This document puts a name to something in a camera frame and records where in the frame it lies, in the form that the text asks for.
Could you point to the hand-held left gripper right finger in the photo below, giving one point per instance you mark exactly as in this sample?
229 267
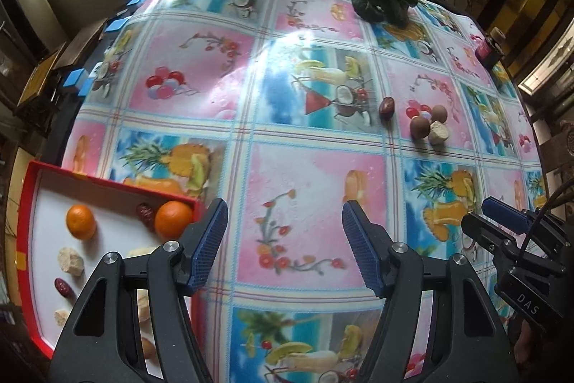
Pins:
361 244

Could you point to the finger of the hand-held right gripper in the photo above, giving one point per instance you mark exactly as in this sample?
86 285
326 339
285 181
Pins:
484 235
504 213

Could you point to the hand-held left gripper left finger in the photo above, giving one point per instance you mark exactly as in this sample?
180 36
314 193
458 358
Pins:
208 244

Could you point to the red cardboard box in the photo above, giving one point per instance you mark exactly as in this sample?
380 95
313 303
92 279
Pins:
45 230

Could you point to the large orange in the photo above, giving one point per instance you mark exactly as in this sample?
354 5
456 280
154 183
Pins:
171 218

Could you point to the fruit printed pink tablecloth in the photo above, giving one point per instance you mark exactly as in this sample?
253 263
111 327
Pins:
305 149

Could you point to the brown kiwi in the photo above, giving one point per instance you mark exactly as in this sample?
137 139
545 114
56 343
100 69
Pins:
439 112
420 127

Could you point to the small orange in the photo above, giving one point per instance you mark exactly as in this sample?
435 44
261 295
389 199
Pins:
80 222

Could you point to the blue foam block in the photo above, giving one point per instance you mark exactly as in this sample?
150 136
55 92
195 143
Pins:
116 25
138 0
78 79

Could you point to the wooden desk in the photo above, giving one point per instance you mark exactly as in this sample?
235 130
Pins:
40 80

